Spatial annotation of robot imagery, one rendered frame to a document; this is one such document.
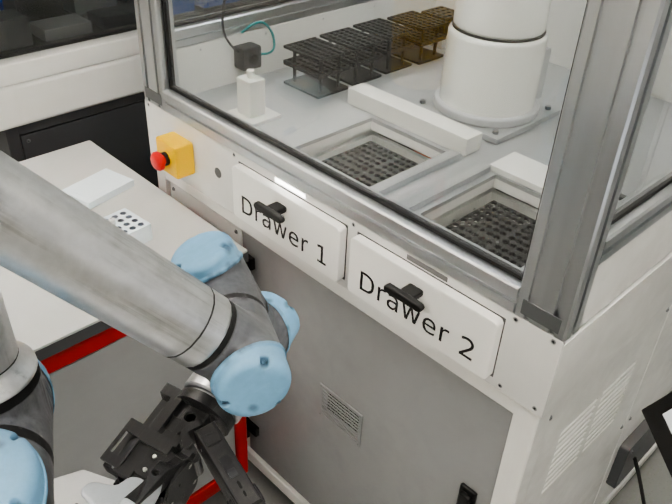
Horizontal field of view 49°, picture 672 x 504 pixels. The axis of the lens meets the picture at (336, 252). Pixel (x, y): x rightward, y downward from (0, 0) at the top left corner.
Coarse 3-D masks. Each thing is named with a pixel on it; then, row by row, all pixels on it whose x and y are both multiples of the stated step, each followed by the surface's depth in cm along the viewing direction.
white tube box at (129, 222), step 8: (112, 216) 144; (120, 216) 144; (128, 216) 145; (136, 216) 144; (120, 224) 142; (128, 224) 143; (136, 224) 142; (144, 224) 142; (128, 232) 140; (136, 232) 140; (144, 232) 142; (144, 240) 143
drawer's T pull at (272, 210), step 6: (258, 204) 128; (264, 204) 128; (270, 204) 128; (276, 204) 129; (258, 210) 129; (264, 210) 127; (270, 210) 127; (276, 210) 127; (282, 210) 128; (270, 216) 127; (276, 216) 125; (282, 216) 125; (282, 222) 126
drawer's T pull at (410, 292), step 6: (384, 288) 111; (390, 288) 110; (396, 288) 110; (402, 288) 110; (408, 288) 110; (414, 288) 110; (390, 294) 110; (396, 294) 109; (402, 294) 109; (408, 294) 109; (414, 294) 109; (420, 294) 110; (402, 300) 109; (408, 300) 108; (414, 300) 108; (408, 306) 109; (414, 306) 107; (420, 306) 107
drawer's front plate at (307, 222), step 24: (240, 168) 135; (240, 192) 138; (264, 192) 132; (288, 192) 129; (240, 216) 141; (264, 216) 135; (288, 216) 129; (312, 216) 124; (288, 240) 132; (312, 240) 126; (336, 240) 121; (312, 264) 129; (336, 264) 124
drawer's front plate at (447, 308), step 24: (360, 240) 117; (360, 264) 119; (384, 264) 115; (408, 264) 112; (432, 288) 109; (384, 312) 119; (432, 312) 111; (456, 312) 107; (480, 312) 104; (432, 336) 113; (456, 336) 109; (480, 336) 105; (456, 360) 111; (480, 360) 107
